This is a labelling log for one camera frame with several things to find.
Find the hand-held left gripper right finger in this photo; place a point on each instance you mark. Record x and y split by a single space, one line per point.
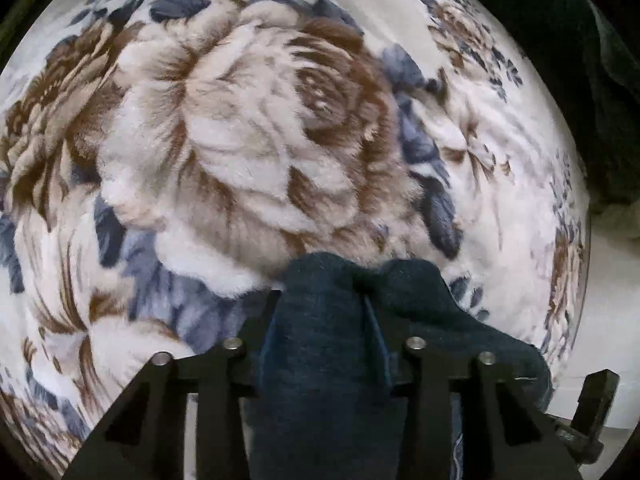
425 390

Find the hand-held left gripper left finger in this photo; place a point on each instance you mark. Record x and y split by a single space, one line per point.
220 390

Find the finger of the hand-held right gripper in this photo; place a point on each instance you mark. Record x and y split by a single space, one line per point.
592 410

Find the dark blue jeans pants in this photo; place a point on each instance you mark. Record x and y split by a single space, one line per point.
325 360

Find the floral plush blanket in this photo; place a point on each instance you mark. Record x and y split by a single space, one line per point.
250 135

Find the dark green duvet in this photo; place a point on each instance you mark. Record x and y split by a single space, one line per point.
575 60

